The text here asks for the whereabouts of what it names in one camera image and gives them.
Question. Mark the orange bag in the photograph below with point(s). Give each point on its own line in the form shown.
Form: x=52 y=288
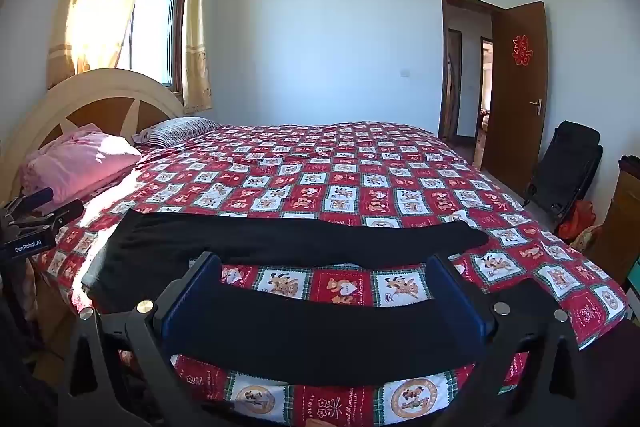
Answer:
x=577 y=219

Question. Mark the wooden cabinet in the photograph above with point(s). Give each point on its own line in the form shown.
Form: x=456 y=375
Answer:
x=625 y=217

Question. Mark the red paper door decoration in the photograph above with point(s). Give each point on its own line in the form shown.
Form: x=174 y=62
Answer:
x=521 y=50

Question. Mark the brown door frame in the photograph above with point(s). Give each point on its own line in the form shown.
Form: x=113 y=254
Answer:
x=442 y=57

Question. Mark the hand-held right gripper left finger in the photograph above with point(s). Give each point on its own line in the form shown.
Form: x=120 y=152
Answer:
x=192 y=302

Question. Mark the striped pillow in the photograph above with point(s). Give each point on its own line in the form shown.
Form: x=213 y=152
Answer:
x=175 y=132

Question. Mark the narrow yellow patterned curtain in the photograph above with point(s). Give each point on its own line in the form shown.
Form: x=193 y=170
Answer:
x=195 y=32

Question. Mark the brown wooden door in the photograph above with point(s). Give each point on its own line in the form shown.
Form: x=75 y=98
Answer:
x=515 y=132

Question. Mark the black sweater garment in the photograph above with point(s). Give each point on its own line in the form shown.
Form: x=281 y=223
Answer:
x=280 y=237

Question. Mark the red checked printed bedspread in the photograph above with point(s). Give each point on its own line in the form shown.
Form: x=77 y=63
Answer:
x=350 y=187

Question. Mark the black suitcase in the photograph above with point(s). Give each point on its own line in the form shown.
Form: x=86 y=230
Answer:
x=565 y=162

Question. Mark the pink pillow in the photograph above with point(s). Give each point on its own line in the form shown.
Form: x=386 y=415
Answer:
x=75 y=162

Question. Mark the cream and brown headboard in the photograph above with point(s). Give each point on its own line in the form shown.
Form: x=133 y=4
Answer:
x=100 y=107

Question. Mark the teal box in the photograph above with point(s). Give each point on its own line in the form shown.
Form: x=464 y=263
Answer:
x=635 y=272

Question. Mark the window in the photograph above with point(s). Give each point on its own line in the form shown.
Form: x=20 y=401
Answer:
x=150 y=32

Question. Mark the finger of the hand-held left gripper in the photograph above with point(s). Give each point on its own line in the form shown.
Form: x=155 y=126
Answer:
x=60 y=212
x=32 y=198

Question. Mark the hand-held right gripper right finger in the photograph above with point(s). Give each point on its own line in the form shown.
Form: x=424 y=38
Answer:
x=457 y=294

